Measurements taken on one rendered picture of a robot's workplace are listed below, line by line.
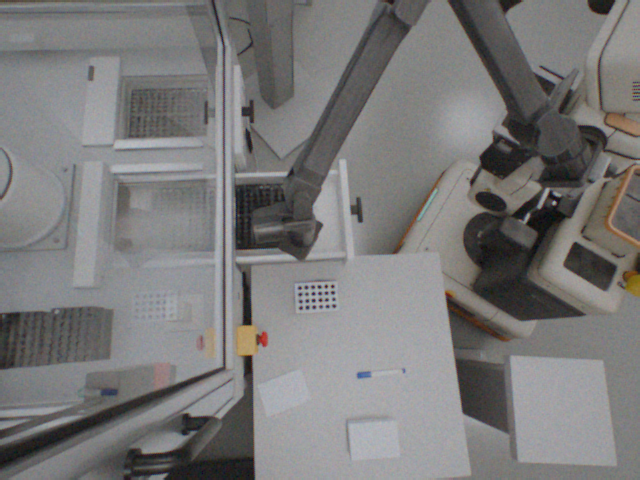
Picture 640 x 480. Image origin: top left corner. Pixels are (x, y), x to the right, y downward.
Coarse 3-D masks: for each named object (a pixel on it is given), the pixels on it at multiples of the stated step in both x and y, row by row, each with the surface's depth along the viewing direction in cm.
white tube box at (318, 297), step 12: (300, 288) 114; (312, 288) 114; (324, 288) 111; (336, 288) 111; (300, 300) 112; (312, 300) 113; (324, 300) 110; (336, 300) 110; (300, 312) 109; (312, 312) 110
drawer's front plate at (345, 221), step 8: (344, 160) 107; (344, 168) 106; (344, 176) 106; (344, 184) 105; (344, 192) 104; (344, 200) 104; (344, 208) 103; (344, 216) 103; (344, 224) 103; (344, 232) 104; (344, 240) 104; (352, 240) 101; (344, 248) 105; (352, 248) 101; (352, 256) 100; (344, 264) 107
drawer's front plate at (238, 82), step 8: (240, 72) 114; (240, 80) 113; (240, 88) 112; (240, 96) 112; (240, 104) 111; (240, 112) 110; (240, 120) 109; (240, 128) 108; (240, 136) 108; (240, 144) 107; (240, 152) 106; (240, 160) 110; (240, 168) 115
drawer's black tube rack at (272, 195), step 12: (240, 192) 108; (252, 192) 106; (264, 192) 106; (276, 192) 110; (240, 204) 105; (252, 204) 105; (264, 204) 105; (240, 216) 104; (240, 228) 106; (252, 228) 104; (240, 240) 103; (252, 240) 103
